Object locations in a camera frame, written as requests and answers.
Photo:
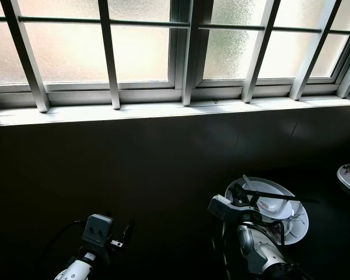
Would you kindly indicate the long black chopstick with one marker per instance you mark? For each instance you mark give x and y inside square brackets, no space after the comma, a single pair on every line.
[283,197]

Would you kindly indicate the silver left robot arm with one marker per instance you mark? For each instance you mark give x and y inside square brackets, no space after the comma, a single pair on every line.
[76,273]

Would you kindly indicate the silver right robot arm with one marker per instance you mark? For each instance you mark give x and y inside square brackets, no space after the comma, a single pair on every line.
[259,249]

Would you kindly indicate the white soup spoon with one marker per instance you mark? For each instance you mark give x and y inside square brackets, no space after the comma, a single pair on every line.
[269,206]

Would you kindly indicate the large white plate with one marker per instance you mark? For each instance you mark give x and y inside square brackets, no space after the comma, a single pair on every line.
[297,230]

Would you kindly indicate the white frosted glass window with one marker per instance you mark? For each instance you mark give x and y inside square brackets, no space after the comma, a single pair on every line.
[185,58]

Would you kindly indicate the white window security grille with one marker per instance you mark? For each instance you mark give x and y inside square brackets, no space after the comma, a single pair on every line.
[109,58]

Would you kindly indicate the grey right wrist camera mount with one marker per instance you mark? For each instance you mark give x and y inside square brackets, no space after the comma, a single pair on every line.
[220,208]

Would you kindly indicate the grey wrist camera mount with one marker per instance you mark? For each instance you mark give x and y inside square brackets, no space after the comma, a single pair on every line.
[98,230]
[220,208]

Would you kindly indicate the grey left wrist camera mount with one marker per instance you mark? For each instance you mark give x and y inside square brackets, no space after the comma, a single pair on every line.
[98,230]

